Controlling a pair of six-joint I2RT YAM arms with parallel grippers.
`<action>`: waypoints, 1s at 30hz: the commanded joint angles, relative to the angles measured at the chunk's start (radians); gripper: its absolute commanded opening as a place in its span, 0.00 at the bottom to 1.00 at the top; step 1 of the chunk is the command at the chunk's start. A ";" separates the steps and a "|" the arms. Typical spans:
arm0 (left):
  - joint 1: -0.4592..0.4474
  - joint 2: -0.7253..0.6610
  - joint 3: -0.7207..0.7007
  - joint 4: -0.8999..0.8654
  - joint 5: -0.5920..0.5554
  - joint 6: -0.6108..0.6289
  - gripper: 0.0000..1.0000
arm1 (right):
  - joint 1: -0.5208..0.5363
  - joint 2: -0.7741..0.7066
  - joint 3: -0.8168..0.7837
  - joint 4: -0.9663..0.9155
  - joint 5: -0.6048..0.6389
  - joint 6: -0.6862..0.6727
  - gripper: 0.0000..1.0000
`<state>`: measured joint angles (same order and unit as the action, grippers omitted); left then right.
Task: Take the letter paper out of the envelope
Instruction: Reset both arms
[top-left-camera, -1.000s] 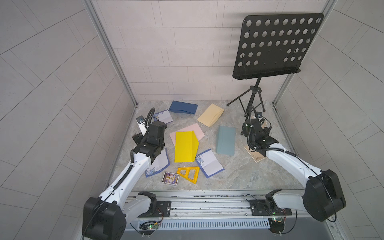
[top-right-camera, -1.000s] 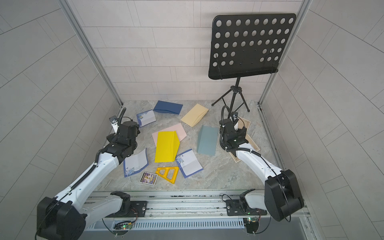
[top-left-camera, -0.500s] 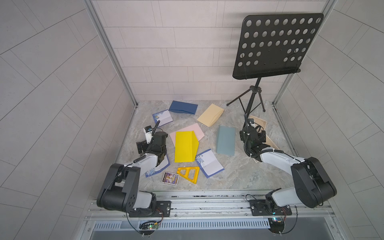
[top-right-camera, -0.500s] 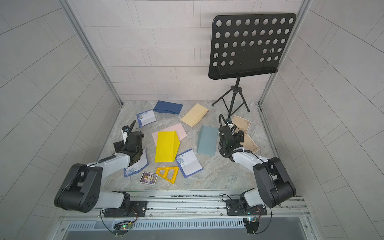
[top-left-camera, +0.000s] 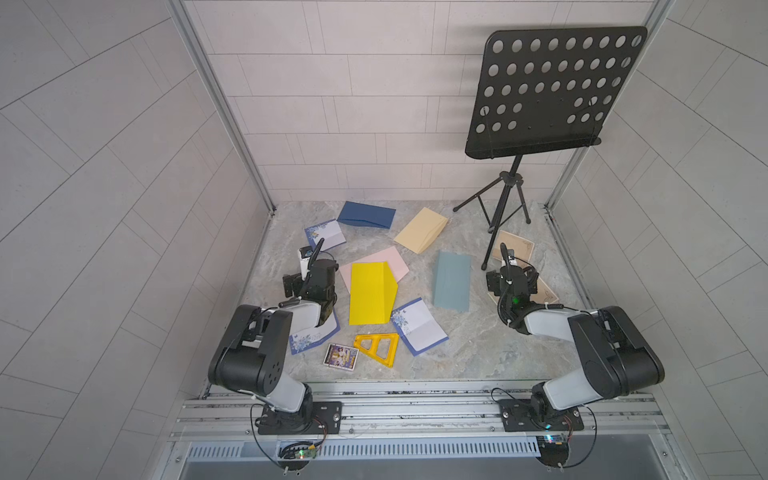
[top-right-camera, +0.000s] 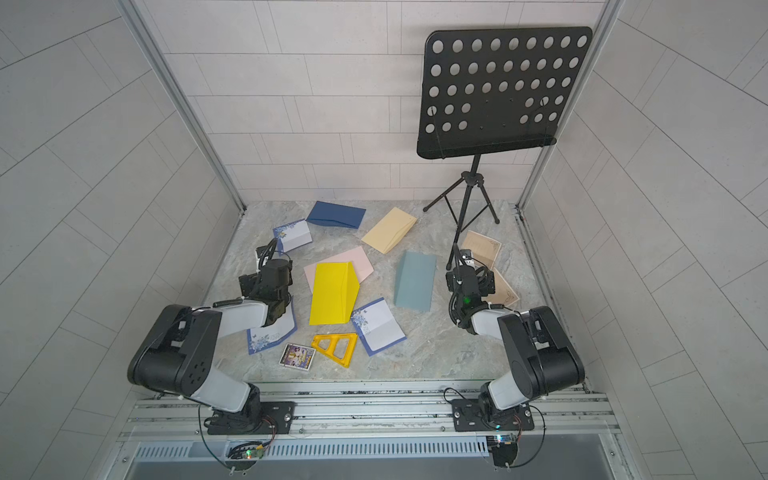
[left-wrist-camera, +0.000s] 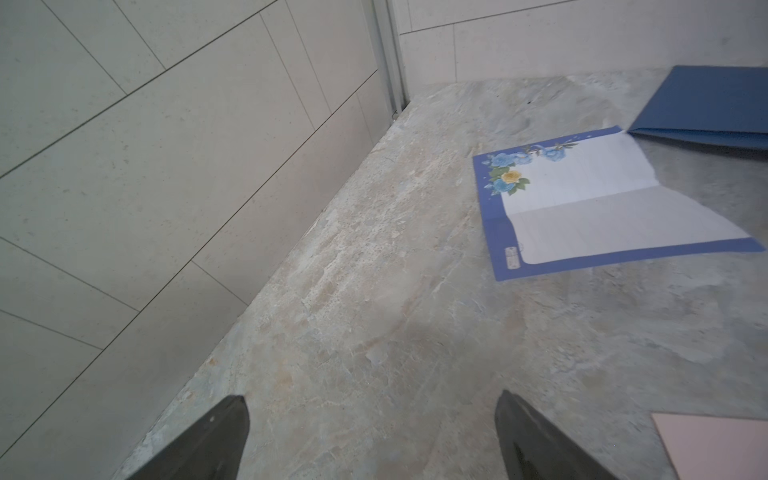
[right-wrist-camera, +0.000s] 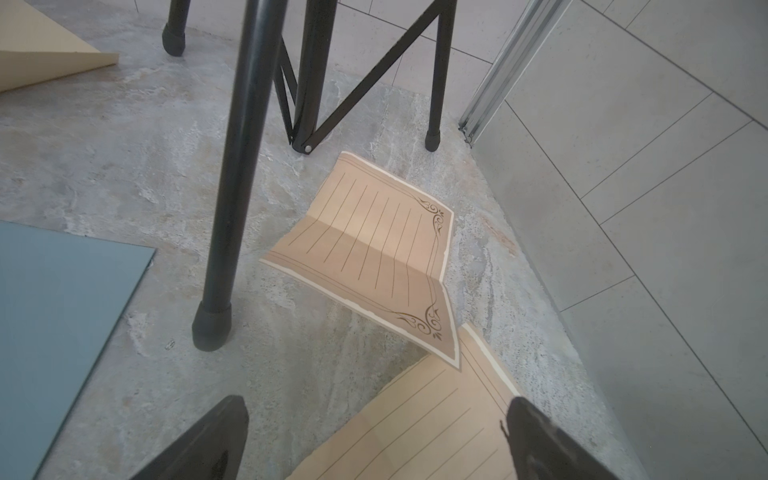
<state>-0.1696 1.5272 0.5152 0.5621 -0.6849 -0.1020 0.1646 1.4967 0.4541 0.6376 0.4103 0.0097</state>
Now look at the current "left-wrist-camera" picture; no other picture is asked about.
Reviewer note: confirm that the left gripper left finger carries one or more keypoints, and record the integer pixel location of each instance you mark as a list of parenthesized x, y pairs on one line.
[(211, 448)]

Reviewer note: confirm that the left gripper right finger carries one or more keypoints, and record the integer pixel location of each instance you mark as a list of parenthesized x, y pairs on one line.
[(532, 447)]

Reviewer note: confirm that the pink envelope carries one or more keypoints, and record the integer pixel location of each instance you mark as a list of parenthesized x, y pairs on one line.
[(708, 447)]

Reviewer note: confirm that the navy blue envelope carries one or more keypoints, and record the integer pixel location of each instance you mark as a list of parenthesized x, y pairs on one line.
[(709, 105)]

